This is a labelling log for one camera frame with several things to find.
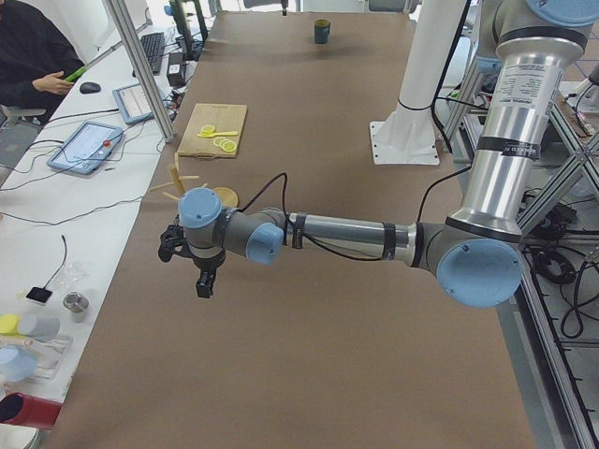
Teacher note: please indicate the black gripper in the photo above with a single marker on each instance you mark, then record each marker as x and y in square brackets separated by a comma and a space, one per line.
[206, 265]

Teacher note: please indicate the blue teach pendant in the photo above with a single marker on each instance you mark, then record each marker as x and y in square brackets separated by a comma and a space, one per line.
[86, 149]
[132, 103]

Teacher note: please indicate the lemon slice stack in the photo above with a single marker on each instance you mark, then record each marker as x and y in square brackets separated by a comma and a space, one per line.
[226, 145]

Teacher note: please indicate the light blue cup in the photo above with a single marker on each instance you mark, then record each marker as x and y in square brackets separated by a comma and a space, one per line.
[16, 363]

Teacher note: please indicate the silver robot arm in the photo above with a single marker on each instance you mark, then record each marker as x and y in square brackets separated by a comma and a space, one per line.
[473, 253]

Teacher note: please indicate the dark teal mug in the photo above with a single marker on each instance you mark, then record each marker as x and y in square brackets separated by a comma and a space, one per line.
[321, 31]

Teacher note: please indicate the black square sensor pad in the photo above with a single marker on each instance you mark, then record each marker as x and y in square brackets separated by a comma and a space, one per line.
[40, 295]

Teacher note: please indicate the blue teach pendant near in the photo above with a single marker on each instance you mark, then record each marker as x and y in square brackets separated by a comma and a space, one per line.
[86, 149]

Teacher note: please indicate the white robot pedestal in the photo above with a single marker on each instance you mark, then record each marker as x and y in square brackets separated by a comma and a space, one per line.
[406, 136]

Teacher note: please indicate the black power adapter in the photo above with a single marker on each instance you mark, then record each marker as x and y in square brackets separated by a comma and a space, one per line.
[176, 73]

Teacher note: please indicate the red cylinder can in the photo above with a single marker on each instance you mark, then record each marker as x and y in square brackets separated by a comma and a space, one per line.
[19, 409]

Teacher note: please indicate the aluminium frame post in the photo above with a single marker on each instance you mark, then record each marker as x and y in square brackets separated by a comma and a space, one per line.
[138, 59]

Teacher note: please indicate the black keyboard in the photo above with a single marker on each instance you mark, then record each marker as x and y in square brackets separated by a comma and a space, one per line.
[153, 46]

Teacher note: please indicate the bamboo cutting board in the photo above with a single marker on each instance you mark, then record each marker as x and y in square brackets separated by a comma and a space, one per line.
[225, 117]

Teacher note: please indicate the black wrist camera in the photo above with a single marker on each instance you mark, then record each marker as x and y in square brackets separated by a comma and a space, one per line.
[173, 242]

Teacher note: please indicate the lemon slice single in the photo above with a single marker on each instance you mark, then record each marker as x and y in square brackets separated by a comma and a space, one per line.
[207, 130]

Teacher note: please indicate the yellow toy knife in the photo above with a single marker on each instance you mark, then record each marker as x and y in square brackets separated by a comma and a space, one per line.
[218, 134]

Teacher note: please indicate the blue teach pendant far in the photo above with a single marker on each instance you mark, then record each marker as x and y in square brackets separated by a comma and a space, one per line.
[132, 103]

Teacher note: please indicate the person in black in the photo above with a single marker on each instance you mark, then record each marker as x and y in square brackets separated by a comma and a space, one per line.
[36, 58]

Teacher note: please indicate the black computer mouse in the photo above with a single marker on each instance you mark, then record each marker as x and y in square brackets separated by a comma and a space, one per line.
[90, 87]

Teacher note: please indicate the grey plastic cup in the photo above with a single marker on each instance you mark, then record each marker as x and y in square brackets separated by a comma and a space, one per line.
[42, 328]

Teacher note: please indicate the small metal cup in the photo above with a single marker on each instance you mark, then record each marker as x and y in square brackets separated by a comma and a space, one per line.
[77, 305]

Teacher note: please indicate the yellow plastic cup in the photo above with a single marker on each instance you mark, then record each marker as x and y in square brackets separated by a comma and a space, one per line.
[9, 324]

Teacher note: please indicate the green marker pen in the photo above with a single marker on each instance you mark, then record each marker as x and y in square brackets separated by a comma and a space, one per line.
[75, 75]

